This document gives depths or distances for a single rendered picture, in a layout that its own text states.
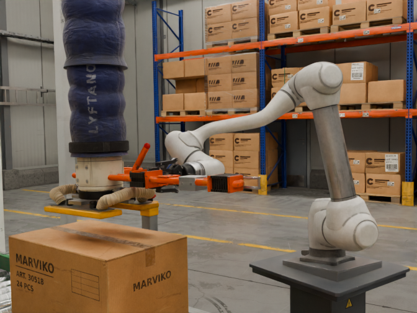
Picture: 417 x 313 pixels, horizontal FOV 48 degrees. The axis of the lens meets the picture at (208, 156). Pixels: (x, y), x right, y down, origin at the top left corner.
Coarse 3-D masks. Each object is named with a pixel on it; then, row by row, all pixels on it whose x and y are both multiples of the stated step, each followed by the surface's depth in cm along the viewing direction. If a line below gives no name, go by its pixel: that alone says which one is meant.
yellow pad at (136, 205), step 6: (132, 198) 183; (114, 204) 184; (120, 204) 182; (126, 204) 180; (132, 204) 179; (138, 204) 178; (144, 204) 178; (150, 204) 179; (156, 204) 182; (138, 210) 176; (144, 210) 177
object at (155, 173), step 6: (132, 174) 163; (138, 174) 161; (150, 174) 162; (156, 174) 164; (162, 174) 166; (132, 180) 164; (138, 180) 162; (144, 180) 161; (132, 186) 163; (138, 186) 161; (144, 186) 160; (150, 186) 162; (156, 186) 164
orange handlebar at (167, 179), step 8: (128, 168) 208; (72, 176) 188; (112, 176) 172; (120, 176) 170; (128, 176) 167; (152, 176) 161; (160, 176) 157; (168, 176) 155; (176, 176) 159; (160, 184) 157; (168, 184) 155; (200, 184) 147; (232, 184) 139; (240, 184) 140
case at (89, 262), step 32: (96, 224) 206; (32, 256) 177; (64, 256) 164; (96, 256) 154; (128, 256) 157; (160, 256) 170; (32, 288) 178; (64, 288) 165; (96, 288) 154; (128, 288) 158; (160, 288) 170
